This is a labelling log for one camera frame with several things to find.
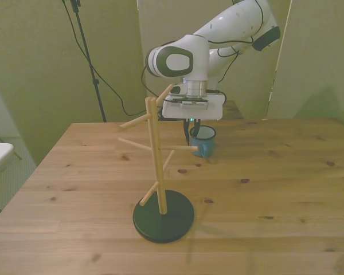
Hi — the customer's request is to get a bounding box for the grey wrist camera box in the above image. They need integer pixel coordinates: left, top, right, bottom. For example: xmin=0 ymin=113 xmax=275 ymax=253
xmin=170 ymin=83 xmax=187 ymax=96

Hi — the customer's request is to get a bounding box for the blue enamel mug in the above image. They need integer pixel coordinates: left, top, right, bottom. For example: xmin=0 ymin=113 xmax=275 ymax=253
xmin=189 ymin=125 xmax=217 ymax=159

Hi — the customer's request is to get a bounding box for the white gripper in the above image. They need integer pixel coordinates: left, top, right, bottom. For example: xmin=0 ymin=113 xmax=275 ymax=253
xmin=161 ymin=93 xmax=226 ymax=145

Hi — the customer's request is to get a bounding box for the wooden robot pedestal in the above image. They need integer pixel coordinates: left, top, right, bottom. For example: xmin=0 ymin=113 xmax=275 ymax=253
xmin=221 ymin=100 xmax=245 ymax=120

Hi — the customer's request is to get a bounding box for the black tripod stand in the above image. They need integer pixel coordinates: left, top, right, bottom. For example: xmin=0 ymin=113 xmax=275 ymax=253
xmin=61 ymin=0 xmax=108 ymax=123

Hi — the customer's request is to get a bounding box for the black tripod cable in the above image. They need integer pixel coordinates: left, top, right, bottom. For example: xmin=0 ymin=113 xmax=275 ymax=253
xmin=61 ymin=0 xmax=149 ymax=117

